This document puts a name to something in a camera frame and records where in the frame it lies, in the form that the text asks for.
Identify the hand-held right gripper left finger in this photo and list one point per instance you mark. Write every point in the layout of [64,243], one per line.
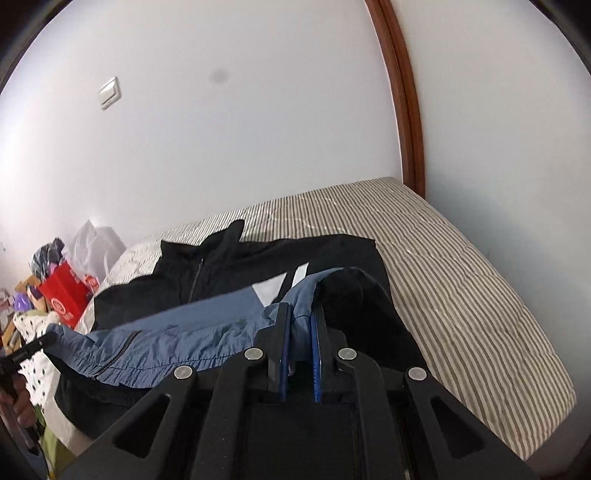
[284,350]

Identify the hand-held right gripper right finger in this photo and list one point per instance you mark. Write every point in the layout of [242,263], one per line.
[317,360]

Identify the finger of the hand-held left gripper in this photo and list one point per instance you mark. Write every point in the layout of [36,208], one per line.
[37,345]

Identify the blue white black jacket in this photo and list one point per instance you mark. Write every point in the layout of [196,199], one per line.
[207,272]

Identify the person's left hand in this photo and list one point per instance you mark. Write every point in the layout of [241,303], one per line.
[21,401]

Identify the white dotted cloth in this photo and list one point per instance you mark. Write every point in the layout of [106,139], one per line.
[34,327]

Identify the red paper bag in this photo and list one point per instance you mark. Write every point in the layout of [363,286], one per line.
[64,295]

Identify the cardboard box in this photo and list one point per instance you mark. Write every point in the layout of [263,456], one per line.
[25,286]

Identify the plaid cloth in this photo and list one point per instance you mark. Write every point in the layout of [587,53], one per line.
[48,256]

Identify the green cloth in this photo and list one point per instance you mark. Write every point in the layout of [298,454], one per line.
[55,447]

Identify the white plastic bag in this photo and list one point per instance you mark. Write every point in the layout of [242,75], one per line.
[99,249]

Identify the striped blanket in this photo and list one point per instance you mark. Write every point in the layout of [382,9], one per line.
[461,277]

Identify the white wall switch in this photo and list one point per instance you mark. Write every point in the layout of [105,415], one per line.
[111,93]

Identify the brown wooden door frame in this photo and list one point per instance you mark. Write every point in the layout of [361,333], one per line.
[401,92]

